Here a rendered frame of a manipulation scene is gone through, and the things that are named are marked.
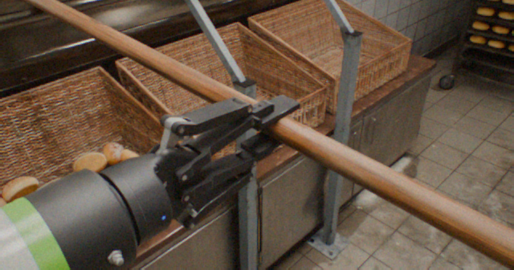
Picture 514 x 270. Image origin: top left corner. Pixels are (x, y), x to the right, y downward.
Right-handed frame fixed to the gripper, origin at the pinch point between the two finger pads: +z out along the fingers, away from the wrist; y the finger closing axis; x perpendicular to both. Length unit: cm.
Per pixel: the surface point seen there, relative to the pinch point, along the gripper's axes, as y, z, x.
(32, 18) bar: 2, -2, -63
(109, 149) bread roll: 52, 15, -82
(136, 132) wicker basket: 50, 24, -82
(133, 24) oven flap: 22, 39, -99
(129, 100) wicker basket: 38, 24, -81
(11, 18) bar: 1, -6, -63
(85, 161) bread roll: 54, 7, -83
